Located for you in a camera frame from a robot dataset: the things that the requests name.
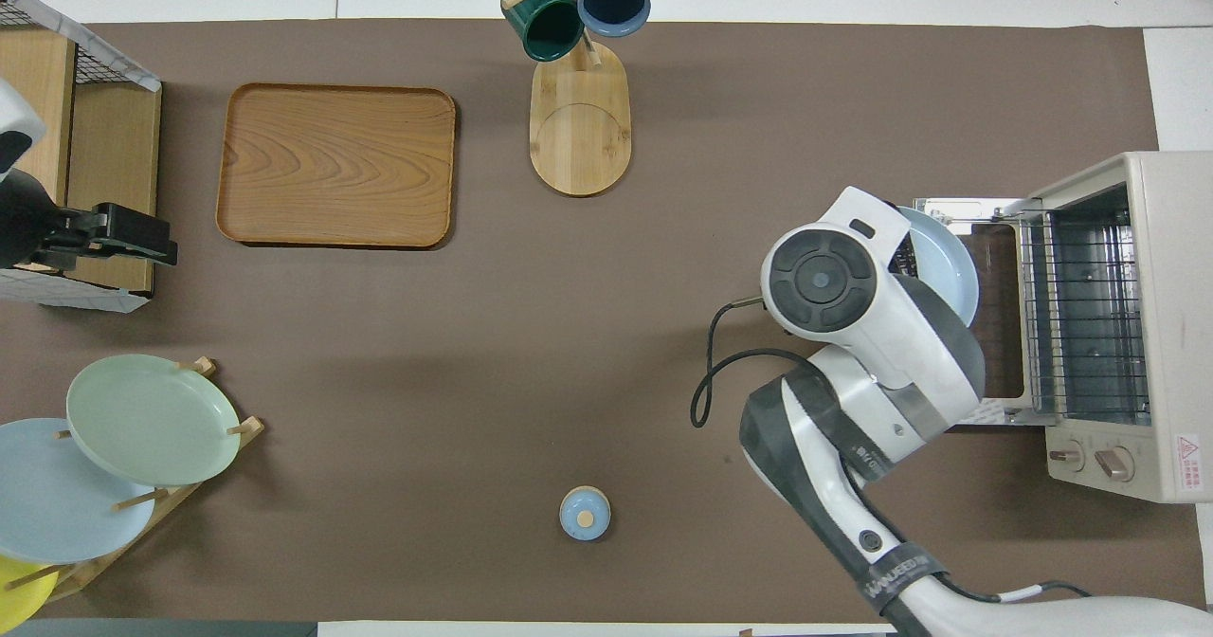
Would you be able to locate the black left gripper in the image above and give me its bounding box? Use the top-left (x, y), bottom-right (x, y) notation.
top-left (0, 171), bottom-right (178, 270)

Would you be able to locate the white toaster oven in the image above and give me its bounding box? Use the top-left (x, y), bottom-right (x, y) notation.
top-left (914, 151), bottom-right (1213, 503)

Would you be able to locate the pale green racked plate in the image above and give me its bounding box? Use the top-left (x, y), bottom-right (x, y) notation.
top-left (66, 354), bottom-right (242, 487)

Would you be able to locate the wooden tray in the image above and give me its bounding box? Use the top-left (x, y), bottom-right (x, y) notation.
top-left (216, 83), bottom-right (458, 251)

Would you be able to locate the wooden plate rack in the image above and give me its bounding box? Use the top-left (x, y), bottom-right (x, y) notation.
top-left (0, 357), bottom-right (266, 602)

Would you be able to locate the light blue racked plate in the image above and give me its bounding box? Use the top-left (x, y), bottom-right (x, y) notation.
top-left (0, 418), bottom-right (157, 565)

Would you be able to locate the wooden mug tree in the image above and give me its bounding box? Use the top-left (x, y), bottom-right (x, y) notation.
top-left (500, 0), bottom-right (655, 198)

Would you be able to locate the brown table mat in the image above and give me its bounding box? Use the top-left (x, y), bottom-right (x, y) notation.
top-left (0, 18), bottom-right (1162, 625)

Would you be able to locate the yellow racked plate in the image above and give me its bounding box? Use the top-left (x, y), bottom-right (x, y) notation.
top-left (0, 555), bottom-right (60, 625)

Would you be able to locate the dark green mug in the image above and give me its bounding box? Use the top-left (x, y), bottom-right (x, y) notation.
top-left (500, 0), bottom-right (585, 63)

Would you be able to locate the wire and wood shelf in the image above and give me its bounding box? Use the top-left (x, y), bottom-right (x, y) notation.
top-left (0, 0), bottom-right (164, 314)

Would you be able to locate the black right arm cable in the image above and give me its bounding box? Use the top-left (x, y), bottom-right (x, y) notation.
top-left (690, 296), bottom-right (816, 429)

